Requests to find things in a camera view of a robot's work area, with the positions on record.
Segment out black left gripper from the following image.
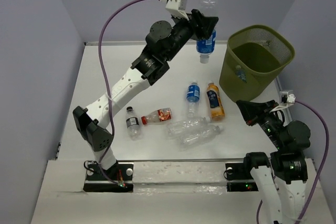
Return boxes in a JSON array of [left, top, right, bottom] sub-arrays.
[[163, 9, 217, 61]]

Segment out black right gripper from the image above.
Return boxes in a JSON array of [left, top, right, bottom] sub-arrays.
[[235, 98, 286, 149]]

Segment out blue label bottle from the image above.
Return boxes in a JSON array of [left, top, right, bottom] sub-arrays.
[[196, 0, 217, 64], [234, 65, 247, 83], [186, 80, 200, 118]]

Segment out red cap red label bottle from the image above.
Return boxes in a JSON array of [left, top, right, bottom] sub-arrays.
[[141, 108, 172, 125]]

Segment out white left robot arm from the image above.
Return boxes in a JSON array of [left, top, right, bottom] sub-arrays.
[[72, 9, 219, 179]]

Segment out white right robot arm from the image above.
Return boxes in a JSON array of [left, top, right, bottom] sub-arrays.
[[236, 100, 311, 223]]

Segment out green mesh waste bin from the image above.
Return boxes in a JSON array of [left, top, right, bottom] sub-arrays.
[[219, 25, 295, 102]]

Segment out orange juice bottle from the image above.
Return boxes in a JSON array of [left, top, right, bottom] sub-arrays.
[[206, 81, 225, 122]]

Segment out clear bottle lower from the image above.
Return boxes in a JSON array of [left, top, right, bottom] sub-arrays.
[[177, 125, 223, 148]]

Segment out clear bottle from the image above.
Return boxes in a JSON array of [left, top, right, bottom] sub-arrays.
[[166, 116, 211, 137], [177, 125, 223, 148]]

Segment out clear bottle upper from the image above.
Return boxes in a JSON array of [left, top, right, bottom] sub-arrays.
[[166, 116, 211, 137]]

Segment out small black cap bottle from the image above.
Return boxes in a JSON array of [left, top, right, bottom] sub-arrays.
[[125, 106, 142, 140]]

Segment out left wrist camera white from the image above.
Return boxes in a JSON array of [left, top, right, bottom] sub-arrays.
[[165, 0, 188, 19]]

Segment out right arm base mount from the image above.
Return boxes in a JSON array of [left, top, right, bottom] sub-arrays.
[[223, 163, 258, 193]]

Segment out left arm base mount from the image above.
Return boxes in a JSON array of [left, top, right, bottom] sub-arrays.
[[83, 161, 134, 193]]

